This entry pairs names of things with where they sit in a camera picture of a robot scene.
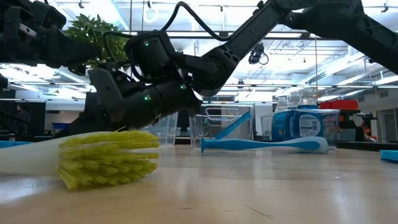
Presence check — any person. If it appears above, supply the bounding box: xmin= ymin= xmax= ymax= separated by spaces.
xmin=14 ymin=102 xmax=32 ymax=135

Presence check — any green plant in black pot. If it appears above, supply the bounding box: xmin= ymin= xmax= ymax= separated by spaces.
xmin=63 ymin=13 xmax=131 ymax=94

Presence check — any dark blue sponge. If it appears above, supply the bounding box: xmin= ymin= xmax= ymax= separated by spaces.
xmin=214 ymin=111 xmax=253 ymax=141

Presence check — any blue crate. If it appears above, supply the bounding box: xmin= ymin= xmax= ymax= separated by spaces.
xmin=51 ymin=122 xmax=71 ymax=134

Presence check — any red storage bin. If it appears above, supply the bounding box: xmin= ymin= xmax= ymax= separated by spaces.
xmin=319 ymin=99 xmax=361 ymax=111

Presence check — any black overhead camera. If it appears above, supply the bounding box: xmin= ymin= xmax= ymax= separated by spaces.
xmin=248 ymin=42 xmax=270 ymax=66

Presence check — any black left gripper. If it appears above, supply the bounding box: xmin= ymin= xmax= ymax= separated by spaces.
xmin=0 ymin=0 xmax=102 ymax=77

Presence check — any large black screen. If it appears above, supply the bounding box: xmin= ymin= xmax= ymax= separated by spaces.
xmin=0 ymin=99 xmax=47 ymax=138

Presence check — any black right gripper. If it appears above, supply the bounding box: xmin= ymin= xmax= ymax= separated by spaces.
xmin=53 ymin=67 xmax=133 ymax=139

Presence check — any blue white toothbrush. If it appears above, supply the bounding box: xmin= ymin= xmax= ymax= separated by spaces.
xmin=200 ymin=136 xmax=330 ymax=154

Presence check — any yellow-green dish brush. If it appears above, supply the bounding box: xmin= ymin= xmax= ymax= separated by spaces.
xmin=0 ymin=129 xmax=161 ymax=191

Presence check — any white hanging ring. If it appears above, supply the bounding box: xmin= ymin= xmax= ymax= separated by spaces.
xmin=142 ymin=4 xmax=159 ymax=24

